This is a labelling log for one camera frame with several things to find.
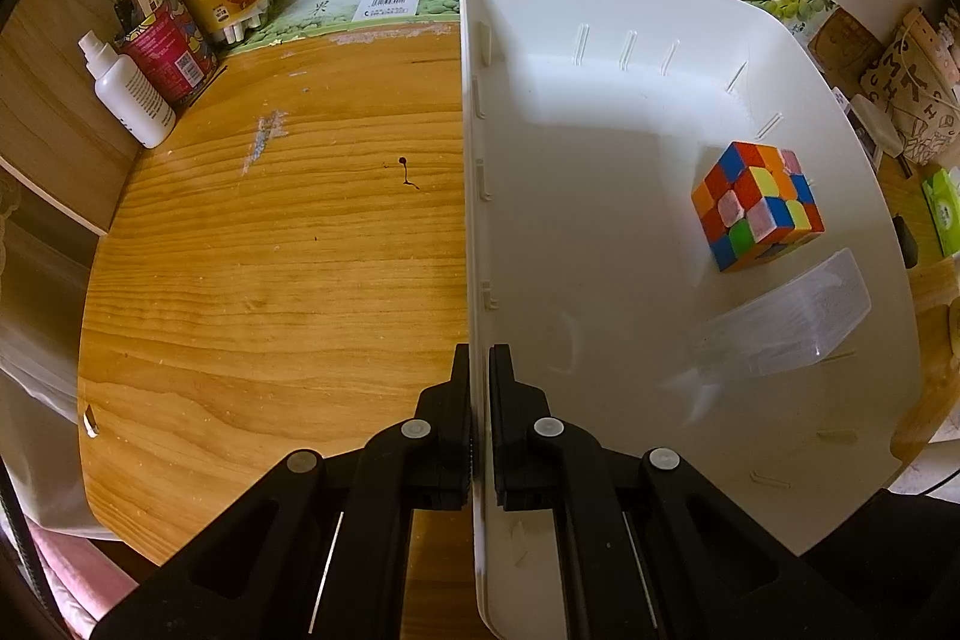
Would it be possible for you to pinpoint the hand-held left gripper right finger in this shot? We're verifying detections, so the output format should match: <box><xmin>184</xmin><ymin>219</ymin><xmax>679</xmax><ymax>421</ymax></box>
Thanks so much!
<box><xmin>487</xmin><ymin>344</ymin><xmax>878</xmax><ymax>640</ymax></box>

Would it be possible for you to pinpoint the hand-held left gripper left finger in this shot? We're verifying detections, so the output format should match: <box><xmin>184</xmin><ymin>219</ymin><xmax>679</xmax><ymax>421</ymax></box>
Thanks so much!
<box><xmin>90</xmin><ymin>344</ymin><xmax>475</xmax><ymax>640</ymax></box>

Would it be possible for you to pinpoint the white plastic storage bin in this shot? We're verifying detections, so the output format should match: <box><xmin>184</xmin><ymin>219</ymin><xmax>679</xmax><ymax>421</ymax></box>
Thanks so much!
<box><xmin>457</xmin><ymin>0</ymin><xmax>922</xmax><ymax>640</ymax></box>

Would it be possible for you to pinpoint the blue labelled packet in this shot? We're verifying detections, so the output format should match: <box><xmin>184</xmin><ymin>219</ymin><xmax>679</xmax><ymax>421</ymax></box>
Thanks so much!
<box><xmin>694</xmin><ymin>248</ymin><xmax>872</xmax><ymax>378</ymax></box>

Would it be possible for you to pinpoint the multicoloured puzzle cube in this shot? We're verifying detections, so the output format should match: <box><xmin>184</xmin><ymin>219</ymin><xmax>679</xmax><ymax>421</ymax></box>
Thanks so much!
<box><xmin>691</xmin><ymin>141</ymin><xmax>826</xmax><ymax>274</ymax></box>

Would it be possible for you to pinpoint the pink cloth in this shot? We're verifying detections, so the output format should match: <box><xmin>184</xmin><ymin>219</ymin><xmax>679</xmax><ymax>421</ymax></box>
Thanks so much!
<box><xmin>30</xmin><ymin>520</ymin><xmax>143</xmax><ymax>640</ymax></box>

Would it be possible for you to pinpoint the white lace curtain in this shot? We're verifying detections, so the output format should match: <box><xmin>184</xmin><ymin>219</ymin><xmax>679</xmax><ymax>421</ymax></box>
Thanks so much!
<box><xmin>0</xmin><ymin>167</ymin><xmax>113</xmax><ymax>536</ymax></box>

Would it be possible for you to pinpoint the white spray bottle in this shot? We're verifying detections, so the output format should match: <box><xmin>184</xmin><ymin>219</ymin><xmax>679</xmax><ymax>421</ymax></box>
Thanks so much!
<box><xmin>77</xmin><ymin>31</ymin><xmax>177</xmax><ymax>149</ymax></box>

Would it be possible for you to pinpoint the red patterned can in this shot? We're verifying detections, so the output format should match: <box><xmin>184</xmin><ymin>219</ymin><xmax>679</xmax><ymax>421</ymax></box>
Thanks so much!
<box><xmin>120</xmin><ymin>0</ymin><xmax>218</xmax><ymax>105</ymax></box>

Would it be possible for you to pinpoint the white square box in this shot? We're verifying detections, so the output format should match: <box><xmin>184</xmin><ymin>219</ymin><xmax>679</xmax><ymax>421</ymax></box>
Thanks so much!
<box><xmin>847</xmin><ymin>94</ymin><xmax>905</xmax><ymax>157</ymax></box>

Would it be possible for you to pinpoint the green tissue pack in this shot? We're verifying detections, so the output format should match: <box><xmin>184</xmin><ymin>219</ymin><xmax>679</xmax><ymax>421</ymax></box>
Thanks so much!
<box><xmin>921</xmin><ymin>164</ymin><xmax>960</xmax><ymax>259</ymax></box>

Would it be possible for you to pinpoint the brown cardboard box with drawing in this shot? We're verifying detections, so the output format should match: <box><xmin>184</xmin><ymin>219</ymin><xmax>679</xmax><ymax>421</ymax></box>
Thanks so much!
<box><xmin>808</xmin><ymin>8</ymin><xmax>886</xmax><ymax>86</ymax></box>

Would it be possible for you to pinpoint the beige letter print tote bag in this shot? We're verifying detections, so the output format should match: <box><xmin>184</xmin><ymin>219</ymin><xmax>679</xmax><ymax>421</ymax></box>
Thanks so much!
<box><xmin>859</xmin><ymin>6</ymin><xmax>960</xmax><ymax>165</ymax></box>

